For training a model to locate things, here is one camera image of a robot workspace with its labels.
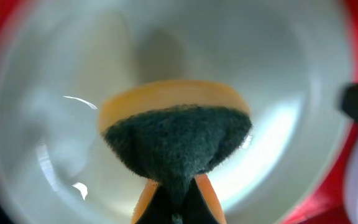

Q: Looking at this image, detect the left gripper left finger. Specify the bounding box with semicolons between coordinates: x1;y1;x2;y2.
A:
135;183;173;224

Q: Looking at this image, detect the green and yellow sponge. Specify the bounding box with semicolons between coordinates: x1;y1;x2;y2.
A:
98;80;252;223

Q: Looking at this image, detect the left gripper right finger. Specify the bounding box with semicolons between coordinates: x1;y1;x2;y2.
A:
181;179;219;224

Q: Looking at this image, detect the mint green plate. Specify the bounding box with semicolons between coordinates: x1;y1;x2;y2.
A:
0;0;354;223

